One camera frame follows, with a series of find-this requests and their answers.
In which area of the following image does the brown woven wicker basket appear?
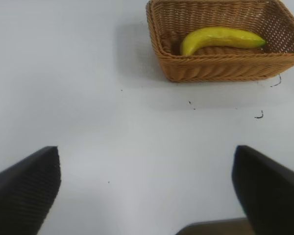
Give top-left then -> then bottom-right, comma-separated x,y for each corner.
146,0 -> 294,83

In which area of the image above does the yellow banana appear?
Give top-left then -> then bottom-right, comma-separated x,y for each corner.
179,27 -> 267,56

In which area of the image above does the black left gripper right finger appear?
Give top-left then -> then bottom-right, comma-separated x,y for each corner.
231,145 -> 294,235

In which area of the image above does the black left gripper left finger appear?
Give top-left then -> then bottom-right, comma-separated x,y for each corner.
0,146 -> 62,235

